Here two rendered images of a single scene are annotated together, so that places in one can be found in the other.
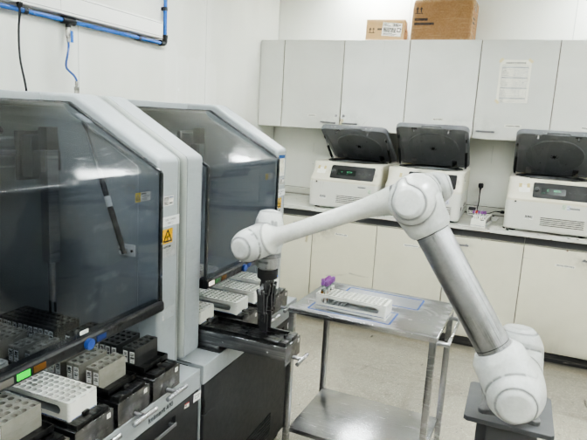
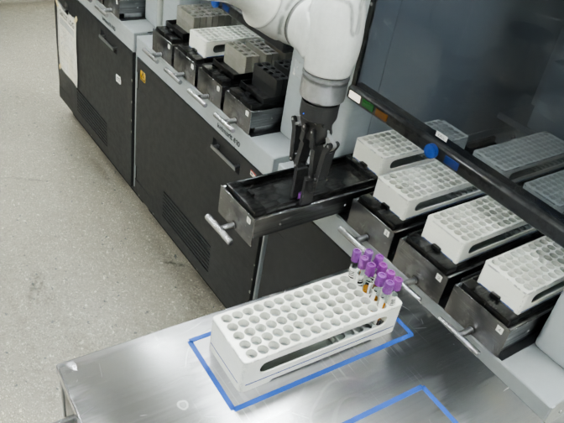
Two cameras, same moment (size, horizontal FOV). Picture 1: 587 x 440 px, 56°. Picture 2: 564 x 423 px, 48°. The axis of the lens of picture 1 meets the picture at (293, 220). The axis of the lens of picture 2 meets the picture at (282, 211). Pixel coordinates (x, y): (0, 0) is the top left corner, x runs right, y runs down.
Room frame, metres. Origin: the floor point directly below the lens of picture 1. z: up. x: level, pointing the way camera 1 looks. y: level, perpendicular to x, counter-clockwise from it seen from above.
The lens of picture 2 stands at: (2.41, -0.94, 1.56)
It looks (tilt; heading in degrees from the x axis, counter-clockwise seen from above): 35 degrees down; 117
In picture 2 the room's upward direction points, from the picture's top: 10 degrees clockwise
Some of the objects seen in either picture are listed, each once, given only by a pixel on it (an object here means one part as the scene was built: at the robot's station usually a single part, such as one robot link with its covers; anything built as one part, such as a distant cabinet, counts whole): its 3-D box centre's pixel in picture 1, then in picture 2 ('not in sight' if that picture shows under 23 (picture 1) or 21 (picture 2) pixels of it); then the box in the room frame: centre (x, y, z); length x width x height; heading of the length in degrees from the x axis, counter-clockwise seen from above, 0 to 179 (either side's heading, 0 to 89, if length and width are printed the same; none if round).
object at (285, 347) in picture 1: (214, 330); (351, 181); (1.95, 0.27, 0.78); 0.73 x 0.14 x 0.09; 68
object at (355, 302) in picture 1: (353, 303); (308, 324); (2.14, -0.26, 0.85); 0.30 x 0.10 x 0.06; 66
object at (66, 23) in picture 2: not in sight; (65, 43); (0.29, 0.85, 0.43); 0.27 x 0.02 x 0.36; 158
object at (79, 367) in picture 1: (90, 367); (257, 56); (1.46, 0.56, 0.85); 0.12 x 0.02 x 0.06; 158
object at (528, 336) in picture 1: (515, 360); not in sight; (1.64, -0.73, 0.87); 0.18 x 0.16 x 0.22; 159
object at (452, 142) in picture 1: (430, 169); not in sight; (4.23, -1.03, 1.24); 0.62 x 0.56 x 0.69; 158
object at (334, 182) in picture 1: (356, 166); not in sight; (4.45, -0.48, 1.22); 0.62 x 0.56 x 0.64; 156
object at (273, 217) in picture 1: (267, 231); (330, 27); (1.91, 0.09, 1.18); 0.13 x 0.11 x 0.16; 160
